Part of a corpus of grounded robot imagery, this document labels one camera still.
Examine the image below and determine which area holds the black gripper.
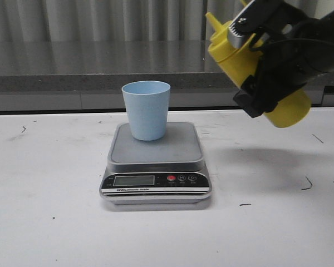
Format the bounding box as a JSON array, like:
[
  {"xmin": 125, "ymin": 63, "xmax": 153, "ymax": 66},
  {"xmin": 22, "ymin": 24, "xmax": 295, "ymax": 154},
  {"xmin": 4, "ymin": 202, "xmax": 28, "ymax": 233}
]
[{"xmin": 228, "ymin": 0, "xmax": 334, "ymax": 118}]

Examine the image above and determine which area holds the yellow squeeze bottle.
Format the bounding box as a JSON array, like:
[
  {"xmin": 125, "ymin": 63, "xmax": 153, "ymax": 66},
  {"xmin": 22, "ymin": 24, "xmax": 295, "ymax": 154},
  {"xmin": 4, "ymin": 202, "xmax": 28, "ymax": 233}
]
[{"xmin": 205, "ymin": 12, "xmax": 311, "ymax": 128}]

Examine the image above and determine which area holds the light blue plastic cup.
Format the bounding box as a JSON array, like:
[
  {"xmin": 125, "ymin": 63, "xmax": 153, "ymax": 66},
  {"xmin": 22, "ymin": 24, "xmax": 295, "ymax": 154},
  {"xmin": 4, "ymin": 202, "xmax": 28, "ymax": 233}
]
[{"xmin": 122, "ymin": 81, "xmax": 170, "ymax": 141}]

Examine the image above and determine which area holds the silver digital kitchen scale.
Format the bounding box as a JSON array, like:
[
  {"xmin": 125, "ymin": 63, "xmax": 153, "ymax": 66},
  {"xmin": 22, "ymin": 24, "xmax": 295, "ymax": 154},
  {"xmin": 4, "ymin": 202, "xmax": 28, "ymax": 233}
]
[{"xmin": 99, "ymin": 122, "xmax": 212, "ymax": 211}]

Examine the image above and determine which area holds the grey steel counter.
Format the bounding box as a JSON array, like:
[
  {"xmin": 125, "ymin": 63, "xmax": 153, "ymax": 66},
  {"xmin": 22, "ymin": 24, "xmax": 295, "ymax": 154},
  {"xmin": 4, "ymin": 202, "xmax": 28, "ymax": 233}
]
[{"xmin": 0, "ymin": 38, "xmax": 334, "ymax": 112}]

